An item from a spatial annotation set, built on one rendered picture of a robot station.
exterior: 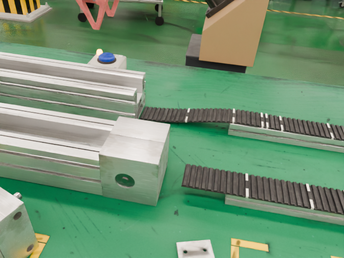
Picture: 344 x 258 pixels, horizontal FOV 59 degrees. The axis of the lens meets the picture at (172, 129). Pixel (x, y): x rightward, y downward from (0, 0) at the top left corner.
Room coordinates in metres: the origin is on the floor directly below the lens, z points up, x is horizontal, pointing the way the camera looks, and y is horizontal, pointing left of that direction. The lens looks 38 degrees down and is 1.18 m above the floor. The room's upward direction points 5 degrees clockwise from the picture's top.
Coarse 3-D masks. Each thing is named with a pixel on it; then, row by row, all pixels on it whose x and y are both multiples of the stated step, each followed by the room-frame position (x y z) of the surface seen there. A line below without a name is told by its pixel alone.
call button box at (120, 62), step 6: (96, 54) 0.74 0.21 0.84; (114, 54) 0.74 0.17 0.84; (90, 60) 0.70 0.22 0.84; (96, 60) 0.70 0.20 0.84; (114, 60) 0.70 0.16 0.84; (120, 60) 0.71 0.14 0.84; (102, 66) 0.67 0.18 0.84; (108, 66) 0.68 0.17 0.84; (114, 66) 0.68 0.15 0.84; (120, 66) 0.69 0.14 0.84
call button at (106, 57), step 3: (102, 54) 0.71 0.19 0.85; (105, 54) 0.71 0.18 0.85; (108, 54) 0.71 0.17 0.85; (111, 54) 0.71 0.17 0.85; (99, 57) 0.70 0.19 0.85; (102, 57) 0.69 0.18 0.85; (105, 57) 0.69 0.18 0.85; (108, 57) 0.70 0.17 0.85; (111, 57) 0.70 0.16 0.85; (114, 57) 0.71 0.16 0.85; (102, 60) 0.69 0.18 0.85; (105, 60) 0.69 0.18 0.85; (108, 60) 0.69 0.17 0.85; (111, 60) 0.69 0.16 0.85
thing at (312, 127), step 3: (306, 123) 0.54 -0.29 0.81; (309, 123) 0.54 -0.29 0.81; (312, 123) 0.54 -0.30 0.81; (309, 126) 0.53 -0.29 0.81; (312, 126) 0.53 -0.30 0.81; (315, 126) 0.53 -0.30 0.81; (309, 129) 0.52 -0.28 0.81; (312, 129) 0.52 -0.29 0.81; (315, 129) 0.52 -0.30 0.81; (309, 132) 0.51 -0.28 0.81; (312, 132) 0.51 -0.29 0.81; (315, 132) 0.51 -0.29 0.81; (309, 135) 0.50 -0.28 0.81; (312, 135) 0.50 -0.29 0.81; (315, 135) 0.50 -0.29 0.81; (318, 135) 0.50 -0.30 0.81
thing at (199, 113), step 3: (198, 108) 0.58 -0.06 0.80; (201, 108) 0.58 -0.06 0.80; (198, 111) 0.57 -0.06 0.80; (201, 111) 0.57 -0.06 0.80; (195, 114) 0.56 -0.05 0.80; (198, 114) 0.56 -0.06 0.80; (201, 114) 0.55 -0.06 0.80; (195, 117) 0.54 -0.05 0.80; (198, 117) 0.55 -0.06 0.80; (201, 117) 0.54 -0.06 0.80; (195, 120) 0.53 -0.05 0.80; (198, 120) 0.54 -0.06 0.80; (201, 120) 0.53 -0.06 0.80
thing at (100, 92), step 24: (0, 72) 0.56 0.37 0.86; (24, 72) 0.57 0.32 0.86; (48, 72) 0.61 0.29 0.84; (72, 72) 0.61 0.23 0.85; (96, 72) 0.60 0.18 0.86; (120, 72) 0.60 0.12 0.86; (144, 72) 0.61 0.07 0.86; (0, 96) 0.55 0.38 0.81; (24, 96) 0.56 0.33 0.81; (48, 96) 0.54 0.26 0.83; (72, 96) 0.53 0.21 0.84; (96, 96) 0.54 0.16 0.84; (120, 96) 0.52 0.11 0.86; (144, 96) 0.61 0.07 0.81
